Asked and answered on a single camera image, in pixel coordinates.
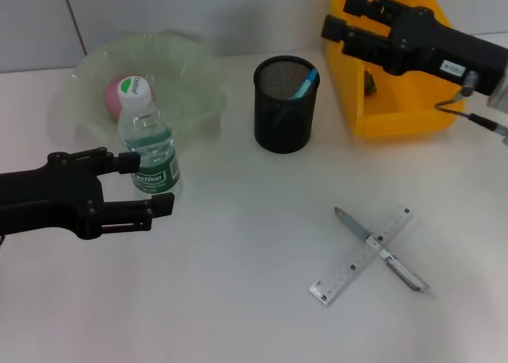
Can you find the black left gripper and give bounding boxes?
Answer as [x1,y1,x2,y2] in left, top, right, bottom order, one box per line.
[0,146,176,241]

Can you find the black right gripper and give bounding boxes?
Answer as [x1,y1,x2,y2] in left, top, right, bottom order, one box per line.
[320,0,508,97]

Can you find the clear green-label water bottle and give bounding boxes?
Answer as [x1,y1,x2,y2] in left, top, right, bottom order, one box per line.
[117,75,183,199]

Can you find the green plastic wrapper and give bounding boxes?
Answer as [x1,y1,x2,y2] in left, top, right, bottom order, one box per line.
[362,69,379,96]

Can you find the blue children's scissors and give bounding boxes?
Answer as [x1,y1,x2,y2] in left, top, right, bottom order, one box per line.
[272,68,320,128]

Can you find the pink knitted peach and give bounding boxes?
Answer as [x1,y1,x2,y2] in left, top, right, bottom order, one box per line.
[103,75,122,120]

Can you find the clear plastic ruler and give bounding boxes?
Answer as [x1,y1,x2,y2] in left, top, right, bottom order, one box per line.
[309,203,414,308]

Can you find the green glass fruit plate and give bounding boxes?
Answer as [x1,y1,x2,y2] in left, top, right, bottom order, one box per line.
[49,31,229,149]

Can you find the black mesh pen cup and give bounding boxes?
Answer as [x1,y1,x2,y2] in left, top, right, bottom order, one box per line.
[252,55,321,155]

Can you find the grey white pen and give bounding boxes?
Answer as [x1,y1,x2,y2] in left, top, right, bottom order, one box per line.
[333,207,431,299]

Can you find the yellow plastic bin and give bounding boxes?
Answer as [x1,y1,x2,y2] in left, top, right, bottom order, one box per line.
[325,0,465,139]

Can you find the grey right arm cable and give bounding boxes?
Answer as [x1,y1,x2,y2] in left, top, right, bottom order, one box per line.
[434,71,508,145]

